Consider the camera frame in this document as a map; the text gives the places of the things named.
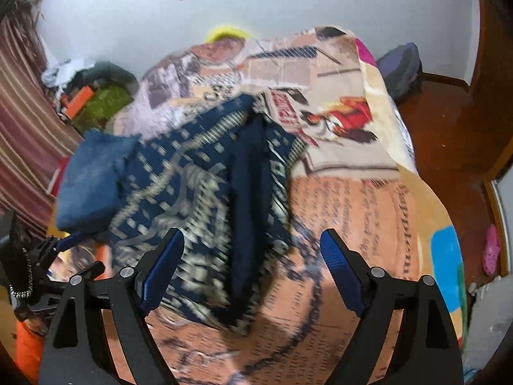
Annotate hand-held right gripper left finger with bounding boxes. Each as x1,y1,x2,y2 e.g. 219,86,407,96
40,228,186,385

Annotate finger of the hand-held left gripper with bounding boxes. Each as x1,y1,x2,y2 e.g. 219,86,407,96
80,261,106,285
39,231,84,264

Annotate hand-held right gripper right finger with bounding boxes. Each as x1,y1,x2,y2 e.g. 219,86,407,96
320,228,466,385

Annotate navy patterned hoodie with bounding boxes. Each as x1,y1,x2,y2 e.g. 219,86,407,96
108,94,309,335

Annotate orange cloth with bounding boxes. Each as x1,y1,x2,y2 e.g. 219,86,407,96
16,321,46,375

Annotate folded blue jeans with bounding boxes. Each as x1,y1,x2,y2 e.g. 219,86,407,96
55,128,141,235

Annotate printed blanket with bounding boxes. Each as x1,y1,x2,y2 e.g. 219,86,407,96
48,26,469,385

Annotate striped curtain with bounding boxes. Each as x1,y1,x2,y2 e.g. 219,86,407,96
0,0,85,225

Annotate orange box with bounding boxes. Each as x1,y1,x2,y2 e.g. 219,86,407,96
64,87,95,119

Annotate pink clog shoe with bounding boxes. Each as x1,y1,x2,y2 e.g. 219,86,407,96
482,225,501,277

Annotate white crumpled cloth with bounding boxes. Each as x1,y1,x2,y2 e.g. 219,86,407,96
42,59,85,89

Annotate grey cloth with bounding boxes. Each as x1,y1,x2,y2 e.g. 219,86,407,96
76,61,139,89

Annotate purple grey backpack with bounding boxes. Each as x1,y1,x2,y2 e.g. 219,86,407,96
374,42,423,103

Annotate wooden door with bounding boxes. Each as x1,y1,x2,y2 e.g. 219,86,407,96
479,0,513,187

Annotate yellow pillow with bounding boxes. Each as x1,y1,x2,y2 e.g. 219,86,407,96
202,24,257,45

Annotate silver bead chain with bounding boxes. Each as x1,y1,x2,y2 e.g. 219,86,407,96
8,249,33,299

